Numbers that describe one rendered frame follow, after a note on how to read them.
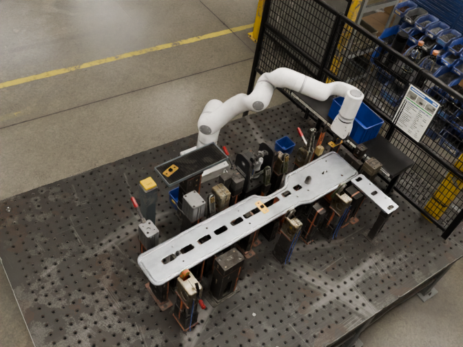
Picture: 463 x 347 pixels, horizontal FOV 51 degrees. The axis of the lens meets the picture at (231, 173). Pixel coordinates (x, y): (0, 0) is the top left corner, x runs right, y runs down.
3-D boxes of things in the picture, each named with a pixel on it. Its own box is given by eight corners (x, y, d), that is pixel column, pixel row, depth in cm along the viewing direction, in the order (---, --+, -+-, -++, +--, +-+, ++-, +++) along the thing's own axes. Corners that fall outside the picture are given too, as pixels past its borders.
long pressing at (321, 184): (158, 293, 215) (158, 291, 213) (133, 257, 225) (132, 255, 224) (360, 174, 282) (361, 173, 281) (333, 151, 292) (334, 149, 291)
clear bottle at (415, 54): (408, 76, 278) (422, 46, 263) (399, 69, 281) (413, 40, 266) (415, 73, 281) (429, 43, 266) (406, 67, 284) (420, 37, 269)
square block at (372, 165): (354, 208, 302) (374, 169, 276) (345, 200, 306) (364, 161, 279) (362, 202, 306) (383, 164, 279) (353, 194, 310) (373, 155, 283)
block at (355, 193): (340, 230, 289) (355, 202, 268) (327, 218, 294) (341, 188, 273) (351, 224, 293) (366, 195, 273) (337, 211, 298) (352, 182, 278)
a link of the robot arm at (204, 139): (195, 142, 285) (198, 113, 267) (204, 120, 297) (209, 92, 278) (213, 148, 285) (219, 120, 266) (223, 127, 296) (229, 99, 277)
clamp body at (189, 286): (184, 337, 233) (190, 301, 206) (168, 312, 240) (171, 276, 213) (202, 325, 238) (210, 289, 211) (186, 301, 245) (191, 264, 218)
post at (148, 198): (145, 244, 264) (145, 193, 232) (138, 234, 268) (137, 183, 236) (157, 237, 268) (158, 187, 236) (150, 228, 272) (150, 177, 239)
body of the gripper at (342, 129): (334, 113, 245) (328, 129, 253) (348, 124, 240) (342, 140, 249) (344, 108, 249) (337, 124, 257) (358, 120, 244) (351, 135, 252)
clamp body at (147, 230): (145, 279, 250) (145, 240, 224) (134, 264, 255) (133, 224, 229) (161, 270, 255) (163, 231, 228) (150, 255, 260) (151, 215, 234)
